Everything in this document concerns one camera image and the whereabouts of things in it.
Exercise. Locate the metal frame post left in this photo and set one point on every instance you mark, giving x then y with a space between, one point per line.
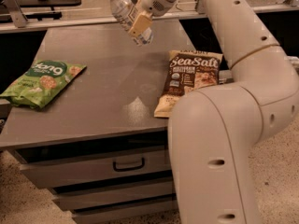
15 13

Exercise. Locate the grey drawer cabinet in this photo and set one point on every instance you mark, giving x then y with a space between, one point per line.
104 115

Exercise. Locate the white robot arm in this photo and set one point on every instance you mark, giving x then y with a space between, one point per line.
211 130

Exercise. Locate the dark tray table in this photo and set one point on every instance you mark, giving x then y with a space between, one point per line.
46 8

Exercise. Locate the black drawer handle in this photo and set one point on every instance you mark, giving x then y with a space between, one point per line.
128 166

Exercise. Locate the sea salt chips bag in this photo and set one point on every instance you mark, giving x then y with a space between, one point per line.
188 70

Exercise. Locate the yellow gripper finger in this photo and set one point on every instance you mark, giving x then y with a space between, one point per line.
142 22

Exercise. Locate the green snack bag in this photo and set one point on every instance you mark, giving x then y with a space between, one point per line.
41 83

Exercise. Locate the clear plastic water bottle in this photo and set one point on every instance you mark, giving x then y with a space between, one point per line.
124 11

